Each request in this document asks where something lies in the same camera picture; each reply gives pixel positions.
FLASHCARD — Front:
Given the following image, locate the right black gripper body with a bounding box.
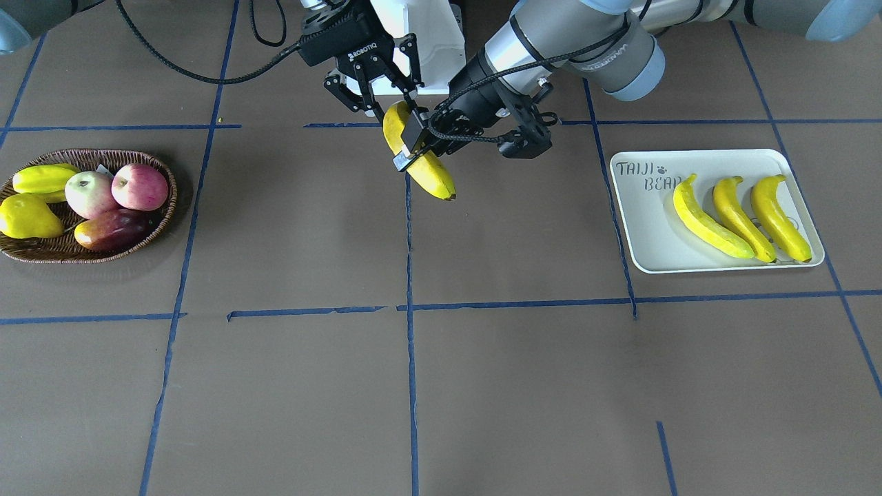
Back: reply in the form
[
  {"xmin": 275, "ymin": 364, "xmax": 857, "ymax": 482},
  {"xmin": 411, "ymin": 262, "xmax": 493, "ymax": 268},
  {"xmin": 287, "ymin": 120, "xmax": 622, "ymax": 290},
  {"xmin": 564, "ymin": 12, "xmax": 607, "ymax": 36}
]
[{"xmin": 299, "ymin": 1, "xmax": 407, "ymax": 89}]

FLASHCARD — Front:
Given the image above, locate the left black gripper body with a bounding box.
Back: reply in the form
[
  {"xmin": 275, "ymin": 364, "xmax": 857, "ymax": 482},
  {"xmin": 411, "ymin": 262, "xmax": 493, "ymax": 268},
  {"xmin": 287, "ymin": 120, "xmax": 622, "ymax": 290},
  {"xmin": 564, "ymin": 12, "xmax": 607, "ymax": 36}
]
[{"xmin": 427, "ymin": 52, "xmax": 558, "ymax": 145}]

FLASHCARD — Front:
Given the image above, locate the yellow banana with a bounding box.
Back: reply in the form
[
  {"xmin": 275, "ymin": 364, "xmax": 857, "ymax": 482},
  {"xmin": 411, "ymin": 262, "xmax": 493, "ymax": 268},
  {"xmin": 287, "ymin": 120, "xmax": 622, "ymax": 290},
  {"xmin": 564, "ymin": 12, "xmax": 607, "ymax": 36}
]
[
  {"xmin": 712, "ymin": 176, "xmax": 777, "ymax": 263},
  {"xmin": 750, "ymin": 174, "xmax": 812, "ymax": 263},
  {"xmin": 382, "ymin": 101, "xmax": 456, "ymax": 201},
  {"xmin": 672, "ymin": 174, "xmax": 754, "ymax": 258}
]

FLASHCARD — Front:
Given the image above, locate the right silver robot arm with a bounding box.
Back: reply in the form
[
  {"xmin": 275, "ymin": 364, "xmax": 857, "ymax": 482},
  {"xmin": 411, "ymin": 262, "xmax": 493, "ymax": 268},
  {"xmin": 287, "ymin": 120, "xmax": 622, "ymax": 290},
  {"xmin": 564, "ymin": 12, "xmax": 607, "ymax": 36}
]
[{"xmin": 1, "ymin": 1, "xmax": 424, "ymax": 117}]

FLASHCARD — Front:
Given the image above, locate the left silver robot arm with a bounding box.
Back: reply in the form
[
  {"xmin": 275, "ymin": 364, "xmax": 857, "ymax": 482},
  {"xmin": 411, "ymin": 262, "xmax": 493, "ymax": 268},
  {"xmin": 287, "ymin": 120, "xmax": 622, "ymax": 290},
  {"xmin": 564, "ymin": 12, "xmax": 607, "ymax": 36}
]
[{"xmin": 393, "ymin": 1, "xmax": 880, "ymax": 172}]

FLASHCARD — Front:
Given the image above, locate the brown wicker basket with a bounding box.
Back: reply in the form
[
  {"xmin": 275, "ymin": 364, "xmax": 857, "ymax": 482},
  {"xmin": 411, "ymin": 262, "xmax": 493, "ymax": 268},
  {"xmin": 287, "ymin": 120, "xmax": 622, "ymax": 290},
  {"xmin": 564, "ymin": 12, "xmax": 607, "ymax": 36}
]
[{"xmin": 1, "ymin": 149, "xmax": 179, "ymax": 264}]

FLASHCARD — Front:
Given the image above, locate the white rectangular tray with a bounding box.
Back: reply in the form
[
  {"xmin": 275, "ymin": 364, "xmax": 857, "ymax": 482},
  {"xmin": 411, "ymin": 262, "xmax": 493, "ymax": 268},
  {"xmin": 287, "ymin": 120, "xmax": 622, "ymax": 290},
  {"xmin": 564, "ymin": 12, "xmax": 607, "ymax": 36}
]
[{"xmin": 609, "ymin": 149, "xmax": 826, "ymax": 273}]

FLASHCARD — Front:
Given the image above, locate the pink red apple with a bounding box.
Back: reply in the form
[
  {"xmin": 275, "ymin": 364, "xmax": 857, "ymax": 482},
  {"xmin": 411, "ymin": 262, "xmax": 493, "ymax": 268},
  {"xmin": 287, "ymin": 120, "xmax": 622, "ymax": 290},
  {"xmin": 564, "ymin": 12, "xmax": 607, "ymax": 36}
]
[{"xmin": 111, "ymin": 163, "xmax": 170, "ymax": 211}]

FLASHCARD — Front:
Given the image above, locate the red yellow mango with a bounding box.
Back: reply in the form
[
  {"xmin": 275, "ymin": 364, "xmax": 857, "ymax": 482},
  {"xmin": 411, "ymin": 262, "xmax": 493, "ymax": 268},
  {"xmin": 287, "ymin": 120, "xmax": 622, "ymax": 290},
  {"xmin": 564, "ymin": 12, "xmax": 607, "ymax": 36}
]
[{"xmin": 74, "ymin": 209, "xmax": 155, "ymax": 252}]

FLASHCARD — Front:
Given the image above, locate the pale green apple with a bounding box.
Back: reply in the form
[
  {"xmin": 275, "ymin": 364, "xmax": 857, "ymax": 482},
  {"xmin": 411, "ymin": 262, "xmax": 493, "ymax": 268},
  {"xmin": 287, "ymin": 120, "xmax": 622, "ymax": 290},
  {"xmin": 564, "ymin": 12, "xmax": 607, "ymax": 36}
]
[{"xmin": 64, "ymin": 172, "xmax": 121, "ymax": 220}]

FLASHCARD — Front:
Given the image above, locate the yellow starfruit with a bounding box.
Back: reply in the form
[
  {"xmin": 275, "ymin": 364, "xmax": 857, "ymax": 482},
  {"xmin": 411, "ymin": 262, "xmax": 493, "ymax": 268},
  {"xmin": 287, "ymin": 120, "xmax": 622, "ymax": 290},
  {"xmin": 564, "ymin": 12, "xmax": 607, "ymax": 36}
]
[{"xmin": 12, "ymin": 163, "xmax": 80, "ymax": 204}]

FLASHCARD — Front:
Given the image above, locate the yellow lemon fruit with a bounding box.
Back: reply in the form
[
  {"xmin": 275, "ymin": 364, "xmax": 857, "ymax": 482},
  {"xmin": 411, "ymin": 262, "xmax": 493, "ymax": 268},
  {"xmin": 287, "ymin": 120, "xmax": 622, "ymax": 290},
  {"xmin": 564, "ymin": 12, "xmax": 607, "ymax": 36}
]
[{"xmin": 1, "ymin": 194, "xmax": 64, "ymax": 239}]

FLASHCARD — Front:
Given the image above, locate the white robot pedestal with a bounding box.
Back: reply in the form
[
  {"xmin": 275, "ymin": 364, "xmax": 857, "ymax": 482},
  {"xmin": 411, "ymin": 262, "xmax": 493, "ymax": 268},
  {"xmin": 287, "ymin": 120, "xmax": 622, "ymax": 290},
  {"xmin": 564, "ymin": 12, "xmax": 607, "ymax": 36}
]
[{"xmin": 371, "ymin": 1, "xmax": 466, "ymax": 95}]

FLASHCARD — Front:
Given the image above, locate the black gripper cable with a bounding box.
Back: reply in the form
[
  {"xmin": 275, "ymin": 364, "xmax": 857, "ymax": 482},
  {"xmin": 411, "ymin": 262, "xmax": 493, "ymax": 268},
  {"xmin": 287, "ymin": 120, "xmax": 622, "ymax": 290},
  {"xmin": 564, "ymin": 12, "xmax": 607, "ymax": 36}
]
[{"xmin": 114, "ymin": 0, "xmax": 325, "ymax": 86}]

